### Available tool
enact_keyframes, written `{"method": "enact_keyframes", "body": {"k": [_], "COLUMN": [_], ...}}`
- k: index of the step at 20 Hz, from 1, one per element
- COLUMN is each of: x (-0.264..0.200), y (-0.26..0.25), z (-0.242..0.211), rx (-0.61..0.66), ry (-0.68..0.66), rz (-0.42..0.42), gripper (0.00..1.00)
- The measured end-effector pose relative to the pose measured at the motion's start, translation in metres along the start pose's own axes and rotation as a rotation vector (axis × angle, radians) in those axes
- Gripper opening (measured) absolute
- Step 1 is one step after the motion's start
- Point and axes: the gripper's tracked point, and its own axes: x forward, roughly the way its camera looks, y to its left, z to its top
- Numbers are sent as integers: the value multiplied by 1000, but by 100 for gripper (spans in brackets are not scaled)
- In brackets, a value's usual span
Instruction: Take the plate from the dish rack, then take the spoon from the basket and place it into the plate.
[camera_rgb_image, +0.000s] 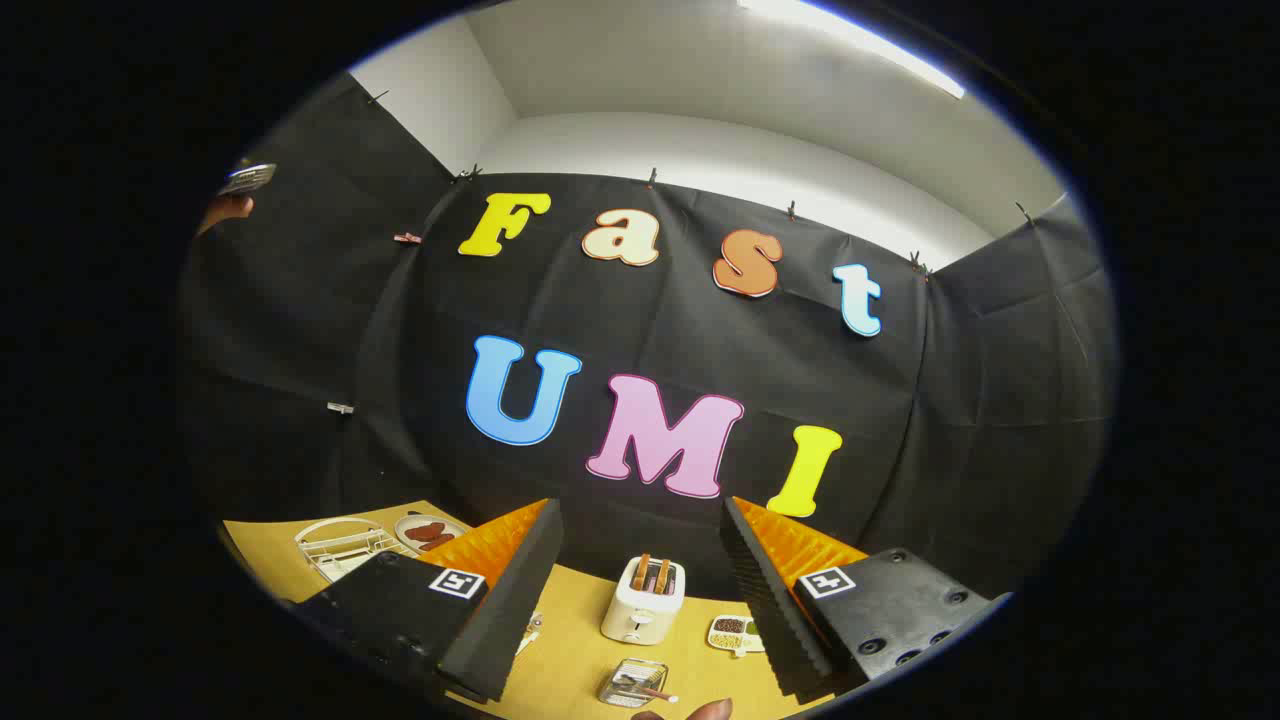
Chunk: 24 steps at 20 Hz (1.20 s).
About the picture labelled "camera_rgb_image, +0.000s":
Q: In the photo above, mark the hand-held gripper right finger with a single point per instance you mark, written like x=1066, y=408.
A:
x=760, y=600

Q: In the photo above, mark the small plate with sausages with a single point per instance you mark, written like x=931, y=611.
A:
x=415, y=545

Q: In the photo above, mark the white toaster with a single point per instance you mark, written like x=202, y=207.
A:
x=640, y=610

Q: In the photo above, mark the red sausage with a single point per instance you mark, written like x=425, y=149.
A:
x=438, y=542
x=425, y=530

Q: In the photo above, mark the toast slice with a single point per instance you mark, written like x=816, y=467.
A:
x=641, y=572
x=661, y=576

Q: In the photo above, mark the black backdrop cloth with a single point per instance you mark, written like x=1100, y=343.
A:
x=930, y=400

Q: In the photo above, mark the red clip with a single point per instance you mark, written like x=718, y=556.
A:
x=408, y=238

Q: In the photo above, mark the grey handheld device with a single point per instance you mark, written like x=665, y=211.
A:
x=248, y=179

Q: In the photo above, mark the white divided bean dish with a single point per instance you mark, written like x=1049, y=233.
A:
x=730, y=635

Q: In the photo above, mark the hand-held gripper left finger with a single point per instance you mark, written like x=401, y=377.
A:
x=520, y=600

